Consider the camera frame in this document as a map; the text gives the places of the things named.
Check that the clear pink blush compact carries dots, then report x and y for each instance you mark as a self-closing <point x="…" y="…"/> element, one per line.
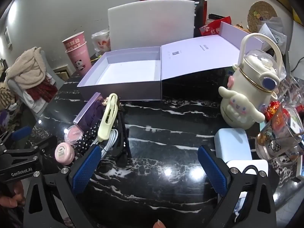
<point x="73" y="134"/>

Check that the purple eyeshadow box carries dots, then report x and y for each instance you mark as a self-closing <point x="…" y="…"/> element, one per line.
<point x="91" y="111"/>

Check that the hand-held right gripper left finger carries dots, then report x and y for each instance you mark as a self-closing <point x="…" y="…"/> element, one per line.
<point x="86" y="168"/>

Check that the cream hair claw clip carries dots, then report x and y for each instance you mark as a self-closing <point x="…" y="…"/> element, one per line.
<point x="108" y="118"/>

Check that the black hair clip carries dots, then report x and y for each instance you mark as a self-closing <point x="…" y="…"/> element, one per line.
<point x="123" y="144"/>

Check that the white wall switch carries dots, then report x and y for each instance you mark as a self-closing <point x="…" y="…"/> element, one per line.
<point x="8" y="36"/>

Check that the black polka dot scrunchie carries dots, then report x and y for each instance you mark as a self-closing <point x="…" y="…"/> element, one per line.
<point x="86" y="139"/>

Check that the pink paper cup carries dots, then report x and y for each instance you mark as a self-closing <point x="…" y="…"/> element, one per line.
<point x="79" y="61"/>
<point x="74" y="40"/>

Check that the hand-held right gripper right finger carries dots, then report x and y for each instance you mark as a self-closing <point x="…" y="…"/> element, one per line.
<point x="212" y="168"/>

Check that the light blue case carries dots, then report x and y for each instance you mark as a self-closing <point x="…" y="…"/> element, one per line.
<point x="231" y="144"/>

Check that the plastic bag with food container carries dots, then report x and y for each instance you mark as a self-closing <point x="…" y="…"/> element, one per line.
<point x="101" y="40"/>

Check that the red snack bag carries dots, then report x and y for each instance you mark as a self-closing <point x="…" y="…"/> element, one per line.
<point x="211" y="27"/>

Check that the red foil candy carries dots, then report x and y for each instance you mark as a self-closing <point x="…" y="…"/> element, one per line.
<point x="272" y="110"/>

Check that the clear glass cup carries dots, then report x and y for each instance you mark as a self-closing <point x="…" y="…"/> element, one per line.
<point x="293" y="90"/>

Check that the pink round tin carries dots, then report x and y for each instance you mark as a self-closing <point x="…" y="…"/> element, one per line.
<point x="63" y="153"/>

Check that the white paper packets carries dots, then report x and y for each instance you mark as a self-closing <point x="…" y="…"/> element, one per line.
<point x="273" y="32"/>

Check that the person's left hand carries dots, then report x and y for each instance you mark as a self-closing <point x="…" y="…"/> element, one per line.
<point x="14" y="191"/>

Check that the round woven mat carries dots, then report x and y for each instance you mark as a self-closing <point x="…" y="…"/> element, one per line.
<point x="261" y="11"/>

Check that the person's right hand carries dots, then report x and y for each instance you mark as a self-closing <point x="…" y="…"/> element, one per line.
<point x="159" y="225"/>

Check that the lavender gift box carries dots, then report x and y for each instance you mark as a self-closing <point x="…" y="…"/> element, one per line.
<point x="133" y="71"/>

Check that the grey padded chair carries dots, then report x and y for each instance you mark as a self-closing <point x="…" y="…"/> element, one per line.
<point x="51" y="74"/>

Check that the white garment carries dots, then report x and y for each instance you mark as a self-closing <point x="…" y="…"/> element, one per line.
<point x="34" y="103"/>

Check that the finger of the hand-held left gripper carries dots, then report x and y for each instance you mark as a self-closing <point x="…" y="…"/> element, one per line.
<point x="21" y="133"/>
<point x="45" y="143"/>

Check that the white foam sheet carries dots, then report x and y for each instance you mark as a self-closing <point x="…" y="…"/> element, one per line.
<point x="152" y="21"/>

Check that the patterned fuzzy cloth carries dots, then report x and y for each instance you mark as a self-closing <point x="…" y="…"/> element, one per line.
<point x="6" y="96"/>

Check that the cartoon print glass mug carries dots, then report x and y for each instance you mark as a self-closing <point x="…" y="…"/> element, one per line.
<point x="277" y="135"/>

